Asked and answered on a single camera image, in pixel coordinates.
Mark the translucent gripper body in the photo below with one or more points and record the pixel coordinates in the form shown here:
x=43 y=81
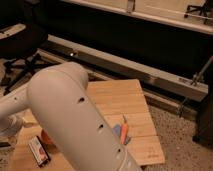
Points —
x=10 y=126

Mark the orange and blue tool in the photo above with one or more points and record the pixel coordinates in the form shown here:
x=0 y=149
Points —
x=121 y=131

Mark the distant black chair base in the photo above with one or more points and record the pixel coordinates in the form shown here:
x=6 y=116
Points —
x=203 y=10

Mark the metal tripod stand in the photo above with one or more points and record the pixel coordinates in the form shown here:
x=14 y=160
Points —
x=196 y=78

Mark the metal floor rail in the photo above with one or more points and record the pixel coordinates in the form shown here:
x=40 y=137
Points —
x=152 y=76

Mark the black office chair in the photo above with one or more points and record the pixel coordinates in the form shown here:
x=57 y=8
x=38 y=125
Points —
x=18 y=45

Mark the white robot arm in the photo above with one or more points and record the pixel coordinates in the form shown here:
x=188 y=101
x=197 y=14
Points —
x=57 y=98

